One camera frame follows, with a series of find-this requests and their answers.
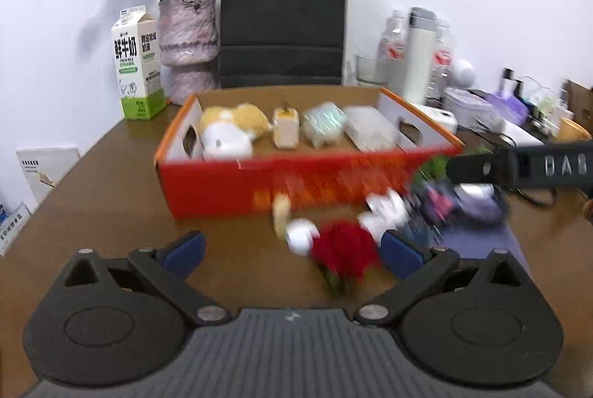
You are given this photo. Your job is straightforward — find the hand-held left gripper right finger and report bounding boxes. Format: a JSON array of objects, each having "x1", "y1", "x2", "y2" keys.
[{"x1": 354, "y1": 229, "x2": 533, "y2": 327}]

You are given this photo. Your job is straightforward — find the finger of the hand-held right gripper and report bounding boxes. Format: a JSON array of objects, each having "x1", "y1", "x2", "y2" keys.
[{"x1": 446, "y1": 152, "x2": 517, "y2": 186}]

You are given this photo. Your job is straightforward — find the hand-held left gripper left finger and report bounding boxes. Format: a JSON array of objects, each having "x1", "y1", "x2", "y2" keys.
[{"x1": 62, "y1": 230, "x2": 232, "y2": 327}]

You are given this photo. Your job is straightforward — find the dark purple blue bundle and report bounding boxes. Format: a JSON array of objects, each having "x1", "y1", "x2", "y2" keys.
[{"x1": 412, "y1": 182, "x2": 510, "y2": 232}]

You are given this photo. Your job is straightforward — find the white tissue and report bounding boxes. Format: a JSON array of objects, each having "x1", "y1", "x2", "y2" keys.
[{"x1": 359, "y1": 189, "x2": 411, "y2": 241}]

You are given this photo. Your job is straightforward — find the red flower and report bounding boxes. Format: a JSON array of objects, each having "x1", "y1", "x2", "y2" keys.
[{"x1": 310, "y1": 222, "x2": 383, "y2": 293}]

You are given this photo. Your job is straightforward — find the orange red cardboard box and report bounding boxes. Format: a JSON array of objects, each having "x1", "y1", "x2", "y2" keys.
[{"x1": 154, "y1": 87, "x2": 465, "y2": 220}]

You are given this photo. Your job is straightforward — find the white round object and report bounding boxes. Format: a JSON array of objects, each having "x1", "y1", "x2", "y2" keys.
[{"x1": 286, "y1": 219, "x2": 320, "y2": 255}]

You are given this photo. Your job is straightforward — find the wooden desktop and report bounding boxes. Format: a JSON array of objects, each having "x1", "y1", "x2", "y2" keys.
[{"x1": 0, "y1": 85, "x2": 593, "y2": 398}]

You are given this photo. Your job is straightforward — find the yellow paper cup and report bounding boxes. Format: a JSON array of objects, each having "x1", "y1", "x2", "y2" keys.
[{"x1": 556, "y1": 117, "x2": 593, "y2": 142}]

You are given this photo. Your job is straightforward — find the white paper sheet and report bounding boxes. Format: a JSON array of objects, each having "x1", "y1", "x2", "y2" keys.
[{"x1": 482, "y1": 115, "x2": 547, "y2": 147}]

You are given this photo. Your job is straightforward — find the grey tin box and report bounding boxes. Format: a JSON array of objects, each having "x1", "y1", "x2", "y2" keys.
[{"x1": 444, "y1": 87, "x2": 503, "y2": 125}]

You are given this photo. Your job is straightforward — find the dull purple flat cloth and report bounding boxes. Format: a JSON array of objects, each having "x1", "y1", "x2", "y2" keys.
[{"x1": 435, "y1": 222, "x2": 530, "y2": 273}]

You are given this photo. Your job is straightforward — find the purple plastic bag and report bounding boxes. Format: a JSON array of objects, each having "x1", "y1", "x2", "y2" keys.
[{"x1": 484, "y1": 90, "x2": 529, "y2": 121}]

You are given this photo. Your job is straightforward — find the brown wooden board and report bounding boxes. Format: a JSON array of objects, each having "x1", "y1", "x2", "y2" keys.
[{"x1": 565, "y1": 79, "x2": 593, "y2": 121}]

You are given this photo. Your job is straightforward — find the black cosmetic bottles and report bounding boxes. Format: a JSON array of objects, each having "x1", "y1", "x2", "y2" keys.
[{"x1": 503, "y1": 68, "x2": 524, "y2": 100}]

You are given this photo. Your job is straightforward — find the white round speaker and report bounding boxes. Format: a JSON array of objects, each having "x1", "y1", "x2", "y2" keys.
[{"x1": 449, "y1": 59, "x2": 477, "y2": 89}]

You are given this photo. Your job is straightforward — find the small cream object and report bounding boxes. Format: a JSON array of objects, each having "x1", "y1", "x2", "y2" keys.
[{"x1": 272, "y1": 194, "x2": 292, "y2": 239}]

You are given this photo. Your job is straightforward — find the clear plastic box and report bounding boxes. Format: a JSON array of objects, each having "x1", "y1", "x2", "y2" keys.
[{"x1": 344, "y1": 106, "x2": 400, "y2": 152}]

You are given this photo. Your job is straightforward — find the clear water bottle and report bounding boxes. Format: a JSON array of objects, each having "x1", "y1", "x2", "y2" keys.
[
  {"x1": 431, "y1": 19, "x2": 454, "y2": 97},
  {"x1": 377, "y1": 10, "x2": 411, "y2": 88}
]

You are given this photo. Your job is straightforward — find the yellow white plush toy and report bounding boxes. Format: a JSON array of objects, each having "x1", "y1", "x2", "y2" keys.
[{"x1": 199, "y1": 102, "x2": 272, "y2": 160}]

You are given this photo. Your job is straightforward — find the white thermos bottle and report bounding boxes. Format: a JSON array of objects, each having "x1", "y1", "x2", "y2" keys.
[{"x1": 402, "y1": 7, "x2": 438, "y2": 105}]

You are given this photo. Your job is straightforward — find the clear glass cup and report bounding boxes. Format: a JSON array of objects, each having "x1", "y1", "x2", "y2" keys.
[{"x1": 356, "y1": 54, "x2": 387, "y2": 86}]

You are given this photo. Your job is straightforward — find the pale green wrapped pack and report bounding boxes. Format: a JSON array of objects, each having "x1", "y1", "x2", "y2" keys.
[{"x1": 301, "y1": 102, "x2": 348, "y2": 147}]

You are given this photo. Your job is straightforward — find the small cream yellow toy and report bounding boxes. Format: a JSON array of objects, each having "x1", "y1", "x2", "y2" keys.
[{"x1": 272, "y1": 104, "x2": 300, "y2": 149}]

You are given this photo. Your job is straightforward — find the white booklet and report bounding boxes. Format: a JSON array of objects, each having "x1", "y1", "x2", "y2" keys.
[{"x1": 16, "y1": 146, "x2": 80, "y2": 204}]

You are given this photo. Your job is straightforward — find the blue white cards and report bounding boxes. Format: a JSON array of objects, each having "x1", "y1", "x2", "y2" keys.
[{"x1": 0, "y1": 194, "x2": 31, "y2": 257}]

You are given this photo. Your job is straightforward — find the white green milk carton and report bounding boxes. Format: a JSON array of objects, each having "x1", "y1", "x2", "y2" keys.
[{"x1": 110, "y1": 6, "x2": 166, "y2": 121}]

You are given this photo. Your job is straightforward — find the pink marbled vase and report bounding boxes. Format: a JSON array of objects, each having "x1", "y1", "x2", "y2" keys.
[{"x1": 158, "y1": 0, "x2": 219, "y2": 106}]

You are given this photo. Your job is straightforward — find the black paper bag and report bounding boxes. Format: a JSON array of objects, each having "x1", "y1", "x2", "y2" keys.
[{"x1": 218, "y1": 0, "x2": 349, "y2": 89}]

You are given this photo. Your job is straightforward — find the black green cable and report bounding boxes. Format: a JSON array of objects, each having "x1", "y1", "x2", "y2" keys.
[{"x1": 510, "y1": 184, "x2": 559, "y2": 208}]

